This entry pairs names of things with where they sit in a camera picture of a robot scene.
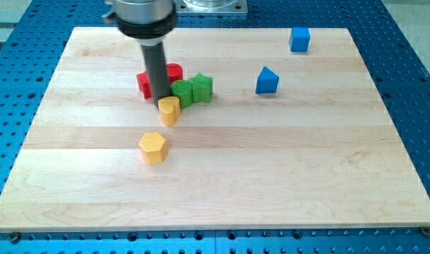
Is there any yellow heart block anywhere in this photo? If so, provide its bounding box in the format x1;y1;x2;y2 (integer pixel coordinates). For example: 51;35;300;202
158;96;180;127

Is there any red cylinder block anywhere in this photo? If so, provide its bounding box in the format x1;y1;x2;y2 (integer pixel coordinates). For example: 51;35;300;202
166;63;183;83

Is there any yellow hexagon block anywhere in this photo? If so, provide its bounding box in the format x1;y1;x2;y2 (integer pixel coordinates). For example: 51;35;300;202
139;132;168;164

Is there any green star block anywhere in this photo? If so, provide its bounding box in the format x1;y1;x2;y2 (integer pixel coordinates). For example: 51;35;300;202
189;73;213;103

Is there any blue triangle block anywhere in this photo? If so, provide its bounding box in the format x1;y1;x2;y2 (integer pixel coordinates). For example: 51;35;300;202
255;66;279;94

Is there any light wooden board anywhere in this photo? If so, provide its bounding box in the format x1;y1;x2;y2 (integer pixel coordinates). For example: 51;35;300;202
0;27;430;232

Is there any green cylinder block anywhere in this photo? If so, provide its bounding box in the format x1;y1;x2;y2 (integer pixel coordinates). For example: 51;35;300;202
171;80;192;108

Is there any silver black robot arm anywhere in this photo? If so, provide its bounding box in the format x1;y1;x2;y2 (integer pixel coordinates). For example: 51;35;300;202
102;0;177;105

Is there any blue cube block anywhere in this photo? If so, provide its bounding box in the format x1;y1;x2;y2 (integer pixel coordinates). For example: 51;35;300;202
289;28;311;52

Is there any red star block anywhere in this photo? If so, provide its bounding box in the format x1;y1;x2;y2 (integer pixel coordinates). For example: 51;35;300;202
136;71;152;99

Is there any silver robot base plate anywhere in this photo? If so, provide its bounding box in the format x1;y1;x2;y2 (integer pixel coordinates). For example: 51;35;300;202
174;0;248;17

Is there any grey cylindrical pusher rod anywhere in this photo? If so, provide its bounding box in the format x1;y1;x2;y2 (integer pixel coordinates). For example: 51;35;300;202
141;42;171;107

